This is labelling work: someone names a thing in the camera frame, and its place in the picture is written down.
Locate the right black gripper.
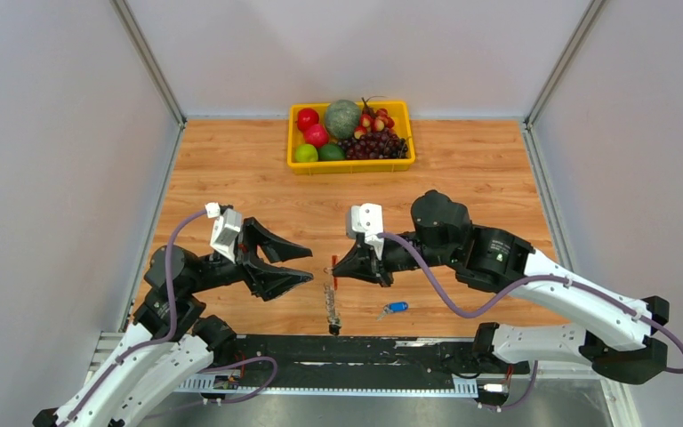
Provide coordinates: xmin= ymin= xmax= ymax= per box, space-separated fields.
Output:
xmin=332 ymin=231 xmax=457 ymax=288

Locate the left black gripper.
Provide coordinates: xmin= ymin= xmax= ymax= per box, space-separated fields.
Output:
xmin=185 ymin=214 xmax=314 ymax=300

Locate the key with blue tag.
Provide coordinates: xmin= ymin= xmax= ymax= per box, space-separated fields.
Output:
xmin=376 ymin=302 xmax=409 ymax=321

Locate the metal key organizer with rings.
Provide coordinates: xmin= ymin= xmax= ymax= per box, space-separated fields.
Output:
xmin=324 ymin=254 xmax=342 ymax=336

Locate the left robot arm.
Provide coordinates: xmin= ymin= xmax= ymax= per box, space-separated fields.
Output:
xmin=32 ymin=210 xmax=313 ymax=426

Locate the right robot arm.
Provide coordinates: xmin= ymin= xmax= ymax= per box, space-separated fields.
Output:
xmin=332 ymin=189 xmax=669 ymax=385

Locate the dark green avocado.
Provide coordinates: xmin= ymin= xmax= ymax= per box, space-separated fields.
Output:
xmin=317 ymin=143 xmax=346 ymax=162

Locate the light green lime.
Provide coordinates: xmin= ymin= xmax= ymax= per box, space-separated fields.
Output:
xmin=293 ymin=143 xmax=319 ymax=163

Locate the dark purple grape bunch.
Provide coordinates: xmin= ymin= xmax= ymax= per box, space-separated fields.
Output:
xmin=336 ymin=131 xmax=411 ymax=160

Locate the pink red apple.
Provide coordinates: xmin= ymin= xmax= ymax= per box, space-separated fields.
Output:
xmin=302 ymin=123 xmax=330 ymax=149

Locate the red cherry cluster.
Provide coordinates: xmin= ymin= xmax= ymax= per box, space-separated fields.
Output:
xmin=353 ymin=97 xmax=395 ymax=140

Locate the green melon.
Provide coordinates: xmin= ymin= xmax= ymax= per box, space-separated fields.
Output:
xmin=324 ymin=100 xmax=362 ymax=140

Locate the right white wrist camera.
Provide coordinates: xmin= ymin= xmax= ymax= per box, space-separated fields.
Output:
xmin=346 ymin=203 xmax=384 ymax=261

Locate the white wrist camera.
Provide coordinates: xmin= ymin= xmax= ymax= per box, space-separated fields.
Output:
xmin=346 ymin=203 xmax=384 ymax=261
xmin=205 ymin=202 xmax=243 ymax=263

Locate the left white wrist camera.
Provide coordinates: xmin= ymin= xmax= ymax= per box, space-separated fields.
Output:
xmin=205 ymin=202 xmax=243 ymax=263

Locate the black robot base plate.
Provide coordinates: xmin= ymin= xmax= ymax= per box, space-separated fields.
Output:
xmin=208 ymin=334 xmax=531 ymax=389

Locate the slotted grey cable duct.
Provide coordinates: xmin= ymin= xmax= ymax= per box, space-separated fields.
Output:
xmin=174 ymin=374 xmax=479 ymax=399

